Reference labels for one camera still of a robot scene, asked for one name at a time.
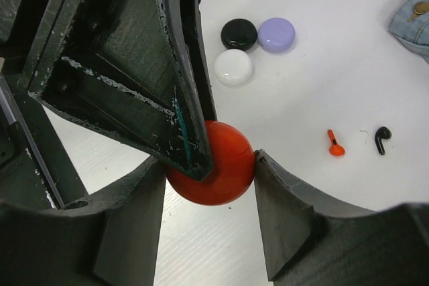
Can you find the blue denim jacket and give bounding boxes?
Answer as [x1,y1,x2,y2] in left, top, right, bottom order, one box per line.
[388,0,428,61]

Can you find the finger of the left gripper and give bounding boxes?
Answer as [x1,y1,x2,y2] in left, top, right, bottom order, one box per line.
[180,0,217,121]
[28,0,213,181]

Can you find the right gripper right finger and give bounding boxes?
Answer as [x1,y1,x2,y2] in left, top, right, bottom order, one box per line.
[255,150,428,285]

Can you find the orange earbud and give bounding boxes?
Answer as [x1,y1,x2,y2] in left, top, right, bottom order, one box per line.
[327,129,345,157]

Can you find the purple earbud case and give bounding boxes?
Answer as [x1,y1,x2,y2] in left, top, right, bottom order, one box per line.
[257,17,296,54]

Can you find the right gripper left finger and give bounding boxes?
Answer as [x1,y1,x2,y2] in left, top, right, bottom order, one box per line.
[1,157,166,285]

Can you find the black earbud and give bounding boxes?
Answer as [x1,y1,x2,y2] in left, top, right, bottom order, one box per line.
[375,127,392,155]

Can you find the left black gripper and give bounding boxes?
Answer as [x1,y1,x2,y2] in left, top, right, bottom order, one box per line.
[1,0,87,209]

